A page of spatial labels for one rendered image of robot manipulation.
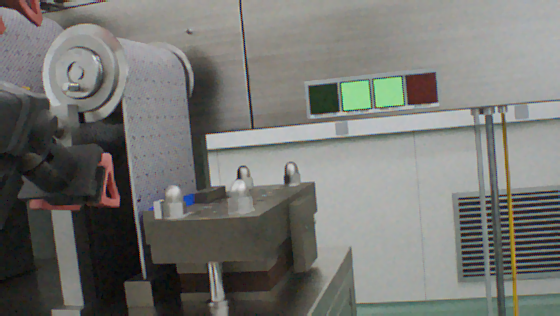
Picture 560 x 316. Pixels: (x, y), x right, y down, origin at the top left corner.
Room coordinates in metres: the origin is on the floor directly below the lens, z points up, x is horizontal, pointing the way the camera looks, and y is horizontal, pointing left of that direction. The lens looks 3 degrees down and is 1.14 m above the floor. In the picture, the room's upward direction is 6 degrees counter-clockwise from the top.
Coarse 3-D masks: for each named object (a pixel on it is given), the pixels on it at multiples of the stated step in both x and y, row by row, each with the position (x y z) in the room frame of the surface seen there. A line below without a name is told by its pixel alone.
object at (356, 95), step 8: (344, 88) 1.10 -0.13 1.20; (352, 88) 1.10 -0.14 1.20; (360, 88) 1.09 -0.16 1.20; (368, 88) 1.09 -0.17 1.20; (344, 96) 1.10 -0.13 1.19; (352, 96) 1.10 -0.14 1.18; (360, 96) 1.09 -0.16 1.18; (368, 96) 1.09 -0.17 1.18; (344, 104) 1.10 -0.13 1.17; (352, 104) 1.10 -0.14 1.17; (360, 104) 1.09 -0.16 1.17; (368, 104) 1.09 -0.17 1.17
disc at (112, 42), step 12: (84, 24) 0.87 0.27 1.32; (60, 36) 0.88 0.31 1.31; (96, 36) 0.87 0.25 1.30; (108, 36) 0.86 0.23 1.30; (120, 48) 0.86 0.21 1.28; (48, 60) 0.89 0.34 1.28; (120, 60) 0.86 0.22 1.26; (48, 72) 0.89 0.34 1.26; (120, 72) 0.86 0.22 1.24; (48, 84) 0.89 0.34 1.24; (120, 84) 0.86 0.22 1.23; (48, 96) 0.89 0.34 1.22; (120, 96) 0.86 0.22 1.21; (108, 108) 0.86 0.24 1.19; (84, 120) 0.88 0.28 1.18; (96, 120) 0.87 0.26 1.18
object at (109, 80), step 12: (72, 36) 0.87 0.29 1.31; (84, 36) 0.86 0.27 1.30; (60, 48) 0.87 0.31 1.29; (96, 48) 0.86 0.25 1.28; (108, 48) 0.86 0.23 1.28; (108, 60) 0.85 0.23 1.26; (108, 72) 0.85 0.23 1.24; (108, 84) 0.85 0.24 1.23; (60, 96) 0.88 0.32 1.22; (96, 96) 0.86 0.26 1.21; (108, 96) 0.86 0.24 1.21; (84, 108) 0.87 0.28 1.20; (96, 108) 0.86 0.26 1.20; (120, 108) 0.94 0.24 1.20
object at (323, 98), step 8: (312, 88) 1.11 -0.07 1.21; (320, 88) 1.11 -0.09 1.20; (328, 88) 1.11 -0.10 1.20; (336, 88) 1.10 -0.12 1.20; (312, 96) 1.11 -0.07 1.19; (320, 96) 1.11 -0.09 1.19; (328, 96) 1.11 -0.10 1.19; (336, 96) 1.10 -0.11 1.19; (312, 104) 1.12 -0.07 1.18; (320, 104) 1.11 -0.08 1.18; (328, 104) 1.11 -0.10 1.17; (336, 104) 1.10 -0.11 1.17; (312, 112) 1.12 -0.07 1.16; (320, 112) 1.11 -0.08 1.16
